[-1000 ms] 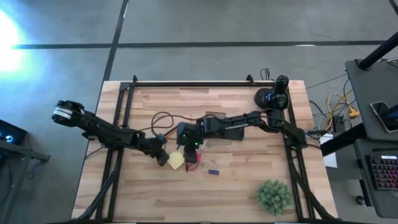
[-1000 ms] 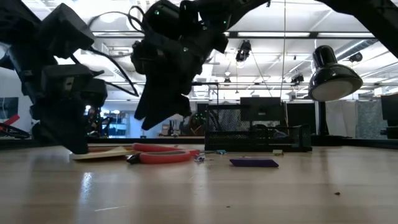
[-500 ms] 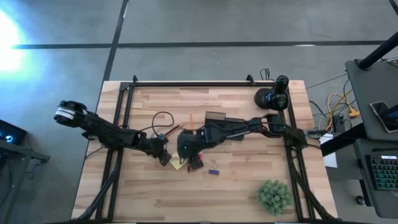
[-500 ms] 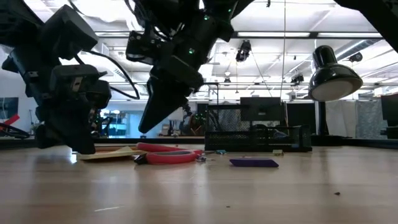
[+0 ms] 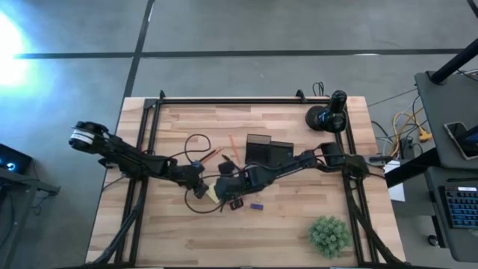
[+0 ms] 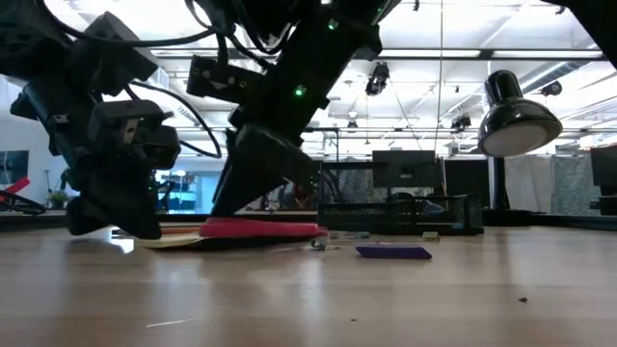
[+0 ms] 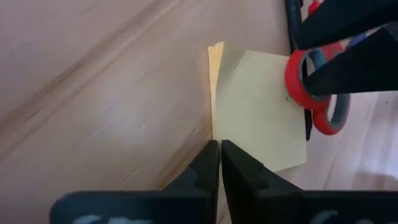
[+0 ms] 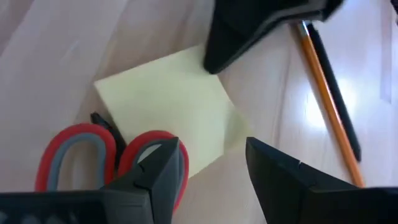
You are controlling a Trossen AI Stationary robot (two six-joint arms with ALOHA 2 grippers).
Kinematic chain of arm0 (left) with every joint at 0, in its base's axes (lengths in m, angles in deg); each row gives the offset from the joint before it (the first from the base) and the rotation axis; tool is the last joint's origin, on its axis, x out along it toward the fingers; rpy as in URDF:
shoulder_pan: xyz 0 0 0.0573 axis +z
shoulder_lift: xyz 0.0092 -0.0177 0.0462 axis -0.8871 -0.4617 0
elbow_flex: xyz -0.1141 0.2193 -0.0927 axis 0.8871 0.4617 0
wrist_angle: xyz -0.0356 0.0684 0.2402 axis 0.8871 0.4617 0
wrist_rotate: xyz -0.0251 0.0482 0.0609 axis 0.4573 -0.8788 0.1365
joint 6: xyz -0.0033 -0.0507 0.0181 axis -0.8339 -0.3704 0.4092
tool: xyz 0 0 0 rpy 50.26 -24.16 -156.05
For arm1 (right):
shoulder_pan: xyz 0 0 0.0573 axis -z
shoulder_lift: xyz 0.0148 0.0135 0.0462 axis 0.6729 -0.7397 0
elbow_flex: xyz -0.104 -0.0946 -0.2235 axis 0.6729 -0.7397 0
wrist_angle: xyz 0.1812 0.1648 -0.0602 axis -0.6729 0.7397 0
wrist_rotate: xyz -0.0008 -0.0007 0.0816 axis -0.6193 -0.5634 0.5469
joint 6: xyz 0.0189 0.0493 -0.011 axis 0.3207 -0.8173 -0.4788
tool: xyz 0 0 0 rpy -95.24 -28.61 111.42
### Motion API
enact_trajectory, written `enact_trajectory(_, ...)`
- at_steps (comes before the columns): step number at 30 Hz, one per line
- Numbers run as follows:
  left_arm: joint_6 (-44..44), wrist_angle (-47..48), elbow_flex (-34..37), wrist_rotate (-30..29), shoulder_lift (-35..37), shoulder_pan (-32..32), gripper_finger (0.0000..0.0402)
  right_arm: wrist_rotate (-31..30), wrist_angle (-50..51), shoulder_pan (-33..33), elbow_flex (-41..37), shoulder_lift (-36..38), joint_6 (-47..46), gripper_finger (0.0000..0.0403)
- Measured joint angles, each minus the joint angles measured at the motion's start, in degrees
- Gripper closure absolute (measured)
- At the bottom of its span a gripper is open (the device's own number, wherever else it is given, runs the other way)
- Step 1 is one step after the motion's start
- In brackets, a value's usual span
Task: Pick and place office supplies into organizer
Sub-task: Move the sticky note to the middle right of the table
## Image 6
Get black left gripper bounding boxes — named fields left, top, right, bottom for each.
left=9, top=79, right=182, bottom=241

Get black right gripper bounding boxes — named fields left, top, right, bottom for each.
left=210, top=57, right=334, bottom=218

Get red-handled scissors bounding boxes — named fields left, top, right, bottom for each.
left=199, top=216, right=330, bottom=241

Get yellow sticky note pad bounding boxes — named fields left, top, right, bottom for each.
left=136, top=232, right=208, bottom=251

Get small metal clip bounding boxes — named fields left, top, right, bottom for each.
left=309, top=238, right=341, bottom=253

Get black mesh desk organizer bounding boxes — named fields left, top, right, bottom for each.
left=316, top=161, right=485, bottom=237

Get purple eraser block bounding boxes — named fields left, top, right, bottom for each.
left=355, top=245, right=434, bottom=261

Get small background potted plant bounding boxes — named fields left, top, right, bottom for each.
left=46, top=190, right=69, bottom=210

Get red and black device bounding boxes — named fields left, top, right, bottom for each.
left=0, top=176, right=47, bottom=217

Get dark computer monitor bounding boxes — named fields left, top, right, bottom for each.
left=589, top=144, right=617, bottom=217
left=371, top=149, right=438, bottom=189

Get black desk lamp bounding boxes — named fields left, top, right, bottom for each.
left=476, top=69, right=564, bottom=227

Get pale fabric partition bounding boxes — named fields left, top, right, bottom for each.
left=503, top=153, right=593, bottom=216

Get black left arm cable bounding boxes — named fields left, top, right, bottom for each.
left=124, top=80, right=224, bottom=160

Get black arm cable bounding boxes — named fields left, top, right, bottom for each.
left=124, top=80, right=224, bottom=160
left=185, top=0, right=295, bottom=71

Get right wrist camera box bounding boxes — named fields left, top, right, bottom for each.
left=186, top=54, right=265, bottom=106

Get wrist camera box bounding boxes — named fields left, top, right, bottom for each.
left=186, top=54, right=265, bottom=106
left=67, top=12, right=160, bottom=97

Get dark wall screen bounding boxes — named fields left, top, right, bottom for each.
left=0, top=149, right=30, bottom=185

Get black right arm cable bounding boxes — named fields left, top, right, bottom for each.
left=185, top=0, right=295, bottom=71

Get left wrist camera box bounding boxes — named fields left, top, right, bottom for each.
left=67, top=12, right=160, bottom=97

